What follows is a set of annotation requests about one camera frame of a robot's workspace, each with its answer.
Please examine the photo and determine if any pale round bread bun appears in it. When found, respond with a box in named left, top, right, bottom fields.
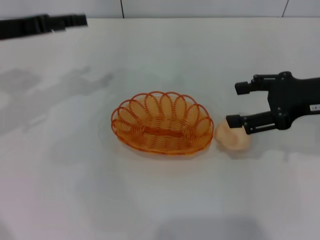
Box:
left=214, top=119, right=252, bottom=152

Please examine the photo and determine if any orange woven plastic basket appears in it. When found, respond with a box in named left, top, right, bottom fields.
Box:
left=110, top=91, right=215, bottom=159

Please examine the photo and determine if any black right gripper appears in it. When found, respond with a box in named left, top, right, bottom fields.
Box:
left=225, top=70, right=320, bottom=136

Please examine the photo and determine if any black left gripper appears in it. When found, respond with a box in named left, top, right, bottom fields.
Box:
left=0, top=14, right=89, bottom=41

